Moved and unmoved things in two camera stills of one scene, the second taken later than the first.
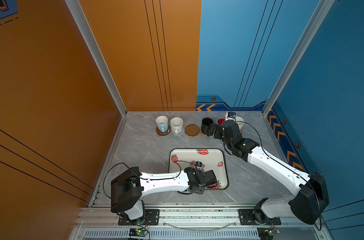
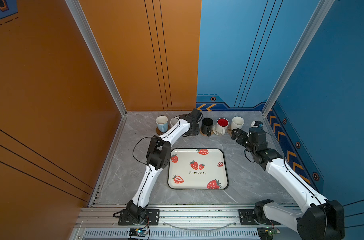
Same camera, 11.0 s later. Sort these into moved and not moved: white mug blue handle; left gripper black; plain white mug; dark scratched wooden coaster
Moved: left gripper black
Not moved: dark scratched wooden coaster; plain white mug; white mug blue handle
